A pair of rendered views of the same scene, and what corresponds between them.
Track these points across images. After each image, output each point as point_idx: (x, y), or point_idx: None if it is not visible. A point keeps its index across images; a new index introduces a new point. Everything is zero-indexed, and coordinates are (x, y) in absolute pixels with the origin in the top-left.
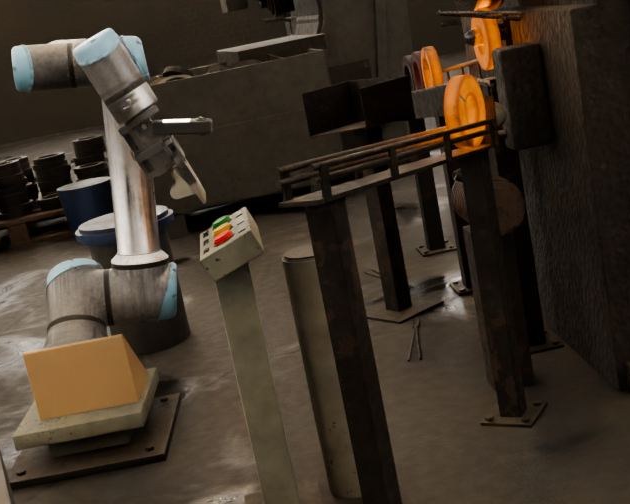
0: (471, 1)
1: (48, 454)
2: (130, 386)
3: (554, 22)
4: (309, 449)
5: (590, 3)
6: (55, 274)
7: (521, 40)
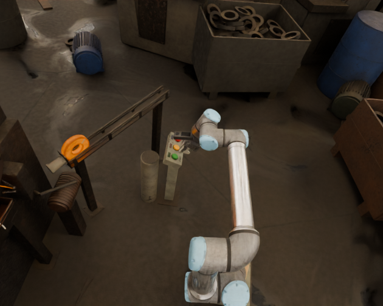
0: None
1: None
2: None
3: (9, 138)
4: (153, 224)
5: (4, 119)
6: (244, 283)
7: None
